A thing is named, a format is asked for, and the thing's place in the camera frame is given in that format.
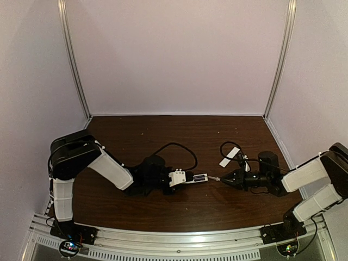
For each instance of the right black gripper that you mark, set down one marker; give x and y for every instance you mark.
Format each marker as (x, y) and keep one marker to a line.
(242, 179)

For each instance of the clear handle small screwdriver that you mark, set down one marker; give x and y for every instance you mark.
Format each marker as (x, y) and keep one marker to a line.
(214, 178)

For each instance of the white remote back cover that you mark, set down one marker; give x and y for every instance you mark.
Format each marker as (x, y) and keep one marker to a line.
(229, 156)

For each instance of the white remote control body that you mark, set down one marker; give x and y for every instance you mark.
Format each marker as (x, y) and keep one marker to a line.
(189, 179)

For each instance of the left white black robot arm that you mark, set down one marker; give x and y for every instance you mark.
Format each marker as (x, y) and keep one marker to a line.
(73, 153)

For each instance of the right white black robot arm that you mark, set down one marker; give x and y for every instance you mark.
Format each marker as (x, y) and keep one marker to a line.
(331, 164)

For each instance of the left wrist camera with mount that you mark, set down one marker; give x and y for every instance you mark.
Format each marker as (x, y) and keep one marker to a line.
(177, 177)

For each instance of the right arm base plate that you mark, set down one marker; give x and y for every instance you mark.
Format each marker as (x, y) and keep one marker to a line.
(276, 233)

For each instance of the aluminium front rail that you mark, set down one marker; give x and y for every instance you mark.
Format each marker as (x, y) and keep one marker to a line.
(316, 244)

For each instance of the perforated white cable duct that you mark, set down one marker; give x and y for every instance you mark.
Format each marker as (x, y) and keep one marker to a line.
(47, 249)

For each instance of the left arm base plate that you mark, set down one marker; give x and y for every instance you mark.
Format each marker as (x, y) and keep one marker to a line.
(68, 230)

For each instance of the right aluminium frame post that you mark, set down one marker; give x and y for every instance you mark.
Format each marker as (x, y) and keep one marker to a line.
(286, 40)

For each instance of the aluminium frame post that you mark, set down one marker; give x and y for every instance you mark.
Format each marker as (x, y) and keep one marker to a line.
(62, 10)
(286, 40)

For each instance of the left aluminium frame post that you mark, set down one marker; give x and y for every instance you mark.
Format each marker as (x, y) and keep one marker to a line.
(62, 10)

